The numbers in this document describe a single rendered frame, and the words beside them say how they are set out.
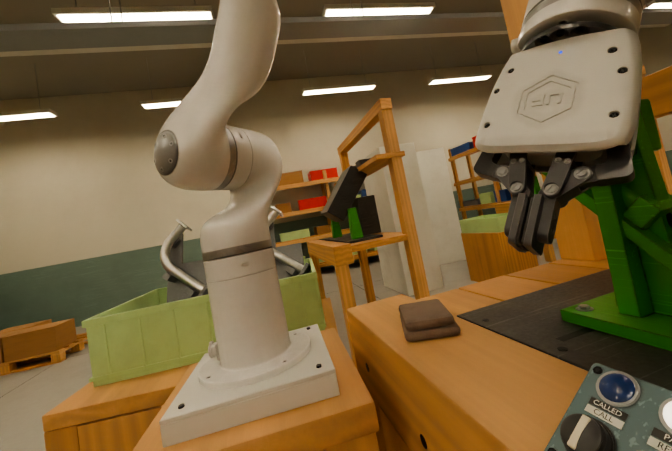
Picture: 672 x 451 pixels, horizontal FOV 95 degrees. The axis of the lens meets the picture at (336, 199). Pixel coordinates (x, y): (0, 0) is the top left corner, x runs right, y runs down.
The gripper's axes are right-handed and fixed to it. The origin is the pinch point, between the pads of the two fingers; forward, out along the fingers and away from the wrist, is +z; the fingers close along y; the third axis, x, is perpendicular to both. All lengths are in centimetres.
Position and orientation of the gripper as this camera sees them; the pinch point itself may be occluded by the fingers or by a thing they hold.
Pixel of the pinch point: (530, 224)
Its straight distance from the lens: 28.4
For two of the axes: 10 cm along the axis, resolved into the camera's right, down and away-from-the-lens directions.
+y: 6.6, 0.9, -7.5
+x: 6.8, 3.5, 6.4
